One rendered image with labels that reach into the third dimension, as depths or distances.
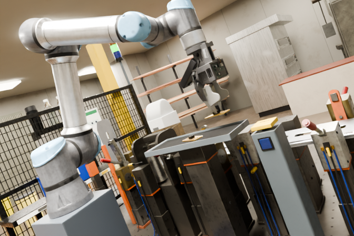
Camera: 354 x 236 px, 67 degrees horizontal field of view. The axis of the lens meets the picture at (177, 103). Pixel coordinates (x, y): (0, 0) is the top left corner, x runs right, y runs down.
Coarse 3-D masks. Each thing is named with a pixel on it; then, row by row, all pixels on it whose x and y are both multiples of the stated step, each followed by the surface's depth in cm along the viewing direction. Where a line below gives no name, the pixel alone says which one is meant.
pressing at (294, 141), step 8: (344, 120) 99; (352, 120) 96; (304, 128) 108; (344, 128) 91; (352, 128) 88; (288, 136) 106; (296, 136) 102; (304, 136) 98; (344, 136) 85; (352, 136) 84; (224, 144) 131; (296, 144) 95; (304, 144) 93
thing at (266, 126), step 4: (264, 120) 76; (268, 120) 74; (272, 120) 72; (276, 120) 74; (256, 124) 75; (260, 124) 73; (264, 124) 71; (268, 124) 71; (272, 124) 71; (252, 128) 74; (256, 128) 73; (260, 128) 72; (264, 128) 72; (268, 128) 73
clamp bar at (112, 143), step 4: (112, 140) 147; (116, 140) 150; (108, 144) 146; (112, 144) 147; (116, 144) 149; (112, 148) 149; (116, 148) 148; (116, 152) 148; (120, 152) 149; (116, 156) 150; (120, 156) 148; (120, 160) 149; (124, 160) 150
